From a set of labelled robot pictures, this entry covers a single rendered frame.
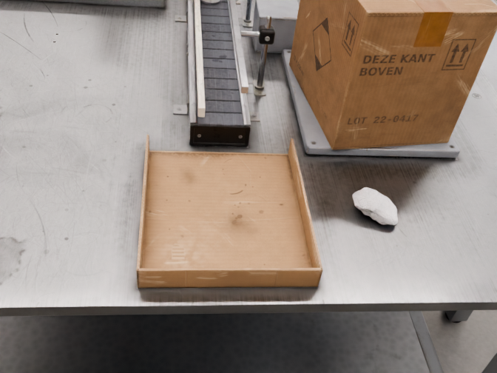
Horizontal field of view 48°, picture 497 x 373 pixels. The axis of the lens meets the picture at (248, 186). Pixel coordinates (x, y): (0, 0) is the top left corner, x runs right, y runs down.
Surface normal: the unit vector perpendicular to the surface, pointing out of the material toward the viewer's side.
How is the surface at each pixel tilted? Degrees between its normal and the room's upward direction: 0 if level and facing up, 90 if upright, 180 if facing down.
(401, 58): 90
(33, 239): 0
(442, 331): 0
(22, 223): 0
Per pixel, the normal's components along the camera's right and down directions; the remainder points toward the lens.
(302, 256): 0.10, -0.73
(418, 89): 0.22, 0.68
